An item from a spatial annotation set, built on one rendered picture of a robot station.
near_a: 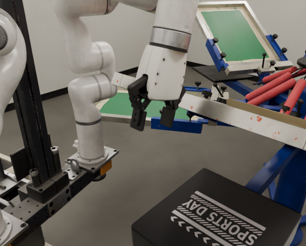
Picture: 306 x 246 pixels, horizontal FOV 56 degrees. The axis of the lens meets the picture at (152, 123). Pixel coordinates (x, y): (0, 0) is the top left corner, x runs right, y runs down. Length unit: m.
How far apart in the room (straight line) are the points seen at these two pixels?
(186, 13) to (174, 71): 0.10
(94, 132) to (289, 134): 0.67
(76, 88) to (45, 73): 3.85
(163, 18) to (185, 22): 0.04
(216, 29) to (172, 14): 2.12
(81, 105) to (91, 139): 0.14
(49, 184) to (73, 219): 1.58
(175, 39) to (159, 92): 0.10
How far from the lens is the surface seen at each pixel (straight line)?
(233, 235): 1.11
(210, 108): 0.66
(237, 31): 2.72
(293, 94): 1.73
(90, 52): 0.97
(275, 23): 5.52
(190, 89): 2.19
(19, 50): 0.71
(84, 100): 0.98
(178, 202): 1.19
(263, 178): 1.45
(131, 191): 2.71
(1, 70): 0.68
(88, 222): 2.48
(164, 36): 0.53
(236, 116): 0.64
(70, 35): 0.95
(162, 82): 0.54
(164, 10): 0.54
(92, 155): 1.09
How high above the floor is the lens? 1.75
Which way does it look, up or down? 27 degrees down
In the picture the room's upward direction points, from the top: straight up
